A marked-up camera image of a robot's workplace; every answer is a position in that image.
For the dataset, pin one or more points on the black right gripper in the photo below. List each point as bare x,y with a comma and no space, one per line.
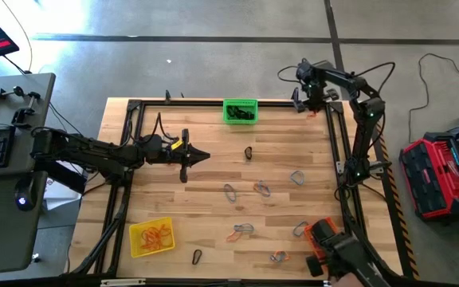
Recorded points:
315,95

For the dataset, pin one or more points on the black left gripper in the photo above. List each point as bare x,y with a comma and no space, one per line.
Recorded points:
165,153

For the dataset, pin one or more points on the small orange rubber band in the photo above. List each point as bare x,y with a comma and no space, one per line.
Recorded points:
150,239

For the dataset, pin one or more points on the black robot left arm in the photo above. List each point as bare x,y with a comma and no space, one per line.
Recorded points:
94,151

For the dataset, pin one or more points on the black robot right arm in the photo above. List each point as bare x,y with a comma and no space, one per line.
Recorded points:
367,131

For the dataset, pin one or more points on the small yellow tag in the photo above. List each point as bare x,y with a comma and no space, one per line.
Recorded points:
177,144

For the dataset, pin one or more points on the green plastic basket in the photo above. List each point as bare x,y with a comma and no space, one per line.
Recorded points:
229,105

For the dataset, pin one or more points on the yellow plastic basket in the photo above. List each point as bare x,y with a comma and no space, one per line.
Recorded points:
136,247

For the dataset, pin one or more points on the orange plastic basket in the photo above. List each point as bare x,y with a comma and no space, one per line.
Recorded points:
307,233

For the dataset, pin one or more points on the red and black tool case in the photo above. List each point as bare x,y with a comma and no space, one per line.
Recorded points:
440,179

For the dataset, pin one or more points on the black yellow hazard tape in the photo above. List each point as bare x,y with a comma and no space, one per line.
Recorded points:
402,227

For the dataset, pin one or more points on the black hand-held device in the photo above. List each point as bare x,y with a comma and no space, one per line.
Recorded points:
345,251

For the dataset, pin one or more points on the black computer mouse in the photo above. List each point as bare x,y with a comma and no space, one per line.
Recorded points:
24,193

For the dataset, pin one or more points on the person's hand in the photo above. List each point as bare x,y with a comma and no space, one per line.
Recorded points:
347,282

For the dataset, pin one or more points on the grey desk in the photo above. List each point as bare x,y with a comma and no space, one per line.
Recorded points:
14,223

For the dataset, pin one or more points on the black aluminium table frame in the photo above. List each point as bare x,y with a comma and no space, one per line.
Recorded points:
197,103

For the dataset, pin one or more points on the silver metal bracket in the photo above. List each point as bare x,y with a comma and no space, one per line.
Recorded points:
122,282

